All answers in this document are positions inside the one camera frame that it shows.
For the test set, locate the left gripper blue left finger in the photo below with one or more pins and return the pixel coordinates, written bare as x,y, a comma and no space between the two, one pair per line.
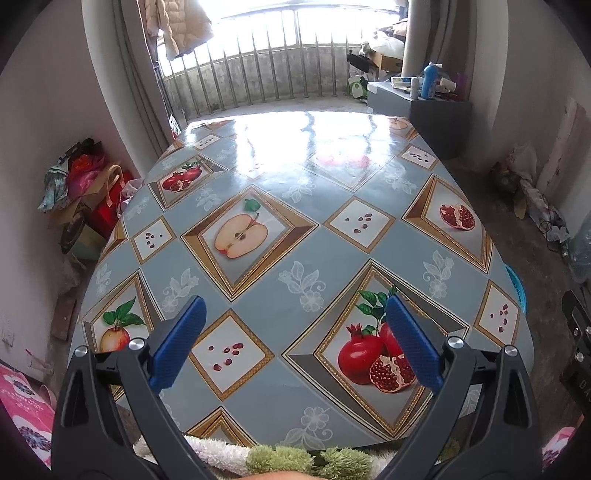
171,342

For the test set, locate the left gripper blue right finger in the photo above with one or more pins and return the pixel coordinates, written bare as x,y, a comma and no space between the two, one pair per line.
420,352

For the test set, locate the blue plastic trash basket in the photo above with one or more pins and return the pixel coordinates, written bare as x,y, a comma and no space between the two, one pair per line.
519,288

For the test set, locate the beige fluffy blanket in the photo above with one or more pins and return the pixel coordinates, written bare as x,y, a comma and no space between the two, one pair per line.
224,460

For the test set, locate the large water jug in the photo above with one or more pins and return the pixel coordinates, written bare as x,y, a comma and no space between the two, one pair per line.
580,253

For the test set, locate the green plush toy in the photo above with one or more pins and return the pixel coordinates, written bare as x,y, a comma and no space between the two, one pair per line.
330,463

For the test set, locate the pink printed bag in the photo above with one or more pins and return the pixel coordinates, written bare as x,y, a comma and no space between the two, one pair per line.
31,415

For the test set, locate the fruit pattern tablecloth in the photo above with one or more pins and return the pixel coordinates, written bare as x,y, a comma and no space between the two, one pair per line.
295,228

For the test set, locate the white plastic bag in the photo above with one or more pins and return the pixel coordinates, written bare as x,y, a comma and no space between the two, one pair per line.
522,160

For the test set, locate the pink rolled mat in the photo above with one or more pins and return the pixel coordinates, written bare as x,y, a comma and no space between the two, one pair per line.
573,121

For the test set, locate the grey cabinet box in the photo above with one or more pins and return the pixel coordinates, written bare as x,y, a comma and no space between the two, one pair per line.
443,124

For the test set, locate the blue spray bottle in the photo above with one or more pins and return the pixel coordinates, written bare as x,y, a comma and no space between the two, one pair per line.
430,77

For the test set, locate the cardboard box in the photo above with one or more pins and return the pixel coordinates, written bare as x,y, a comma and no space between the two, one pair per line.
386,63

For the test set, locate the beige quilted jacket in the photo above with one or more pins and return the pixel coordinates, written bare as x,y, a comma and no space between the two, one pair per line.
182,24

